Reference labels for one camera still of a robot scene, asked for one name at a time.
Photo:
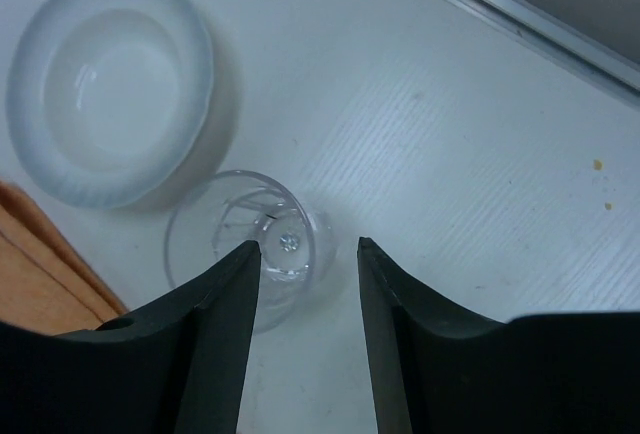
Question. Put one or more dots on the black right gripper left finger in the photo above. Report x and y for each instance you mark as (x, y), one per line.
(175, 365)

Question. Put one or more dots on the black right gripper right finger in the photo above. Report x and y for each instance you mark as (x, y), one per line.
(437, 367)

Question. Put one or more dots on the orange cloth placemat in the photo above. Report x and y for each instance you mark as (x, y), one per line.
(46, 286)

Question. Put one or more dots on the clear drinking glass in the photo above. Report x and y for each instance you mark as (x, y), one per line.
(296, 239)

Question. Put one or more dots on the white ceramic bowl plate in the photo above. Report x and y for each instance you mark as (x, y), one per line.
(106, 98)

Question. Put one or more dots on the right aluminium table rail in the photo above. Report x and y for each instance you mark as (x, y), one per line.
(562, 43)

